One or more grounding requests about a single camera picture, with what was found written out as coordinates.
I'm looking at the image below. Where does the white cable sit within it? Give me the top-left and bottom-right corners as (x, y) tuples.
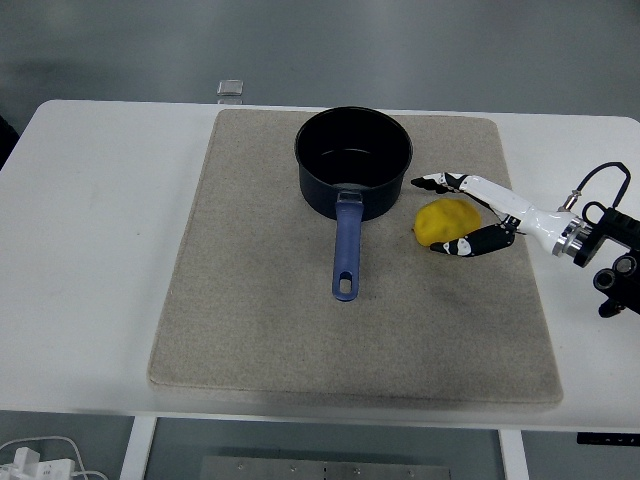
(0, 434), (109, 480)

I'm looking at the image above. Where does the grey metal plate with screws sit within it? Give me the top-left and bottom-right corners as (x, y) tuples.
(199, 455), (451, 480)

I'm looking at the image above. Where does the person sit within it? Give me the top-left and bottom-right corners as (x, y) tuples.
(0, 114), (22, 174)

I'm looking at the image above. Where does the white table leg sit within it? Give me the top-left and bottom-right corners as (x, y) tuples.
(498, 428), (530, 480)
(119, 415), (159, 480)

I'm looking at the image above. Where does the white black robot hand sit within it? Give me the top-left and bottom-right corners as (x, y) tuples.
(410, 171), (581, 259)

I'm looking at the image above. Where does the black table control panel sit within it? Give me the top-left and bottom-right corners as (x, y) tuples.
(576, 431), (632, 446)

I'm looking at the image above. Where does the yellow potato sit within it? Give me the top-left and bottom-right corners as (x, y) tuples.
(412, 197), (482, 248)

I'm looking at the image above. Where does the blue pot with handle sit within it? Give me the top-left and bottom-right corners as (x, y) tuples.
(293, 104), (415, 304)

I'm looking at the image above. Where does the beige fabric mat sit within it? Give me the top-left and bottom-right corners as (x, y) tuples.
(146, 108), (565, 412)

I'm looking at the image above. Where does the white power strip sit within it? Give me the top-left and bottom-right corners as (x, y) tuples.
(0, 446), (76, 480)

